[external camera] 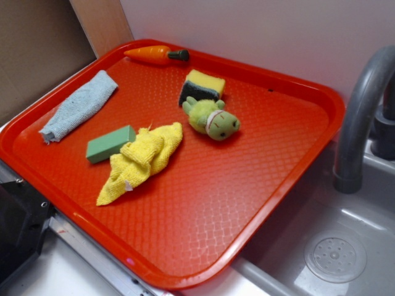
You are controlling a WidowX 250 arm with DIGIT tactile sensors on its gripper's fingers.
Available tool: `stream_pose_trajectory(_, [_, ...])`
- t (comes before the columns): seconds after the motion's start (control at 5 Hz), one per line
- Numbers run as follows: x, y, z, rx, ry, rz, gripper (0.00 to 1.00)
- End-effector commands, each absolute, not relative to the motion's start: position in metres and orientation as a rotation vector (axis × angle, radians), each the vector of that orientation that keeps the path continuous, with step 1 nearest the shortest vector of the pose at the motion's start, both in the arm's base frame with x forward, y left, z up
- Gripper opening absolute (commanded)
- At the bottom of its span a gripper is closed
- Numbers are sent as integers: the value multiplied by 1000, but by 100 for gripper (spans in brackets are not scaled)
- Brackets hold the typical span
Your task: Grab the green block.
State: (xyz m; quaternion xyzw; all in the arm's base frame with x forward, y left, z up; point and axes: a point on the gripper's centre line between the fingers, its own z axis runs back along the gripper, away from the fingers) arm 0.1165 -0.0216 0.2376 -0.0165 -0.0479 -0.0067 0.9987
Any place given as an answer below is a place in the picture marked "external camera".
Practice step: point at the aluminium frame rail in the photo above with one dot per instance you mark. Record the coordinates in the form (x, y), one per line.
(95, 257)

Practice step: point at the yellow and black sponge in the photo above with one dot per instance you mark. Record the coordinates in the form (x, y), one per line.
(201, 86)

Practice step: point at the grey curved faucet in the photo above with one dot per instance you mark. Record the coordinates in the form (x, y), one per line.
(357, 125)

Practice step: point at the green plush turtle toy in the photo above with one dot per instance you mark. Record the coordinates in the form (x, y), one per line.
(209, 117)

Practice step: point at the yellow crumpled cloth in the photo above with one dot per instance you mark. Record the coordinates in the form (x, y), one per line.
(137, 161)

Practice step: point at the grey sink basin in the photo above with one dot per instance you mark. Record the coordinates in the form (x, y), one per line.
(274, 258)

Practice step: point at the green rectangular block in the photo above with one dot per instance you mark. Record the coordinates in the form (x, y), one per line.
(103, 147)

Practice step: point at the black metal bracket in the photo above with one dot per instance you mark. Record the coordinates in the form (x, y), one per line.
(25, 215)

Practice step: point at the orange toy carrot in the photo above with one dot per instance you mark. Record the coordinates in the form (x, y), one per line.
(158, 55)

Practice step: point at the light blue rolled cloth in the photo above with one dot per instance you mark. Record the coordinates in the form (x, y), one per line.
(79, 107)

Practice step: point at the round sink drain strainer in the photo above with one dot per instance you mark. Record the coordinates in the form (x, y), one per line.
(335, 258)

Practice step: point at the red plastic tray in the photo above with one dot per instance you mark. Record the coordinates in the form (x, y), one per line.
(186, 224)

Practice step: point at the dark grey faucet handle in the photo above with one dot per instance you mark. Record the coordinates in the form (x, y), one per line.
(383, 125)

